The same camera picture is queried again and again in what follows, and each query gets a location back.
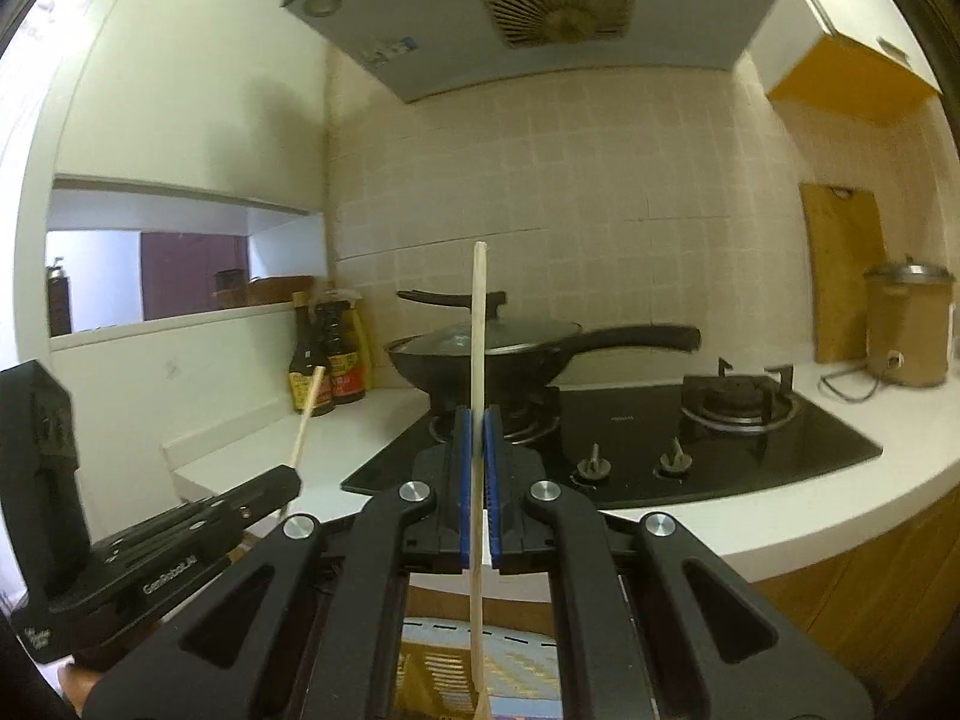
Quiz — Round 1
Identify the wooden chopstick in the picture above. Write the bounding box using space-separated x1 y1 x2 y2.
469 241 496 720
277 366 328 520

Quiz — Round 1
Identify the black wok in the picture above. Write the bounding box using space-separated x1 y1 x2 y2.
385 324 702 400

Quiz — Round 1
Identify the white wall cabinet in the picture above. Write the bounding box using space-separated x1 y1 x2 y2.
750 0 946 125

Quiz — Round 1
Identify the dark pepper grinder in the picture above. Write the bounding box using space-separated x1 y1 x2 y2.
46 259 74 337

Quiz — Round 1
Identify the red label sauce bottle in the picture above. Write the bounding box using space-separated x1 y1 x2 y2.
316 301 367 406

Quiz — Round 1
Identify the brown rice cooker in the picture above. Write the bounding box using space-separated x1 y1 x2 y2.
862 255 958 390

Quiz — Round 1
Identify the grey power cable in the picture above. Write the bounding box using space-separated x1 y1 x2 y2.
817 362 883 403

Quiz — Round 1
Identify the black gas stove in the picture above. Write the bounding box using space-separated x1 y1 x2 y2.
341 362 884 511

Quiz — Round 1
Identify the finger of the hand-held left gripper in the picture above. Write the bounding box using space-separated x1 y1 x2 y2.
177 465 303 535

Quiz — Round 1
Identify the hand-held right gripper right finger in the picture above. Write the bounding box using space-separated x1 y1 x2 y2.
484 405 875 720

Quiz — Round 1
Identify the yellow packet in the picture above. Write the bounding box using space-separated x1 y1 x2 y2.
348 296 374 392

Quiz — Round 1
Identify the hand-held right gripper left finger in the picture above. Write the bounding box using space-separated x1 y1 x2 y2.
82 405 475 720

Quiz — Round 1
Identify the yellow label soy sauce bottle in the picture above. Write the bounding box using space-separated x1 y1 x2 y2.
289 292 336 418

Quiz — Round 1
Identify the wooden cutting board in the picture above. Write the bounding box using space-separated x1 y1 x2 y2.
799 182 890 365

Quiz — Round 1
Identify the grey range hood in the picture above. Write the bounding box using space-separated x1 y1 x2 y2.
281 0 807 105

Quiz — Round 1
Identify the glass wok lid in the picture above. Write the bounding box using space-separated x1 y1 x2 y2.
396 289 584 356

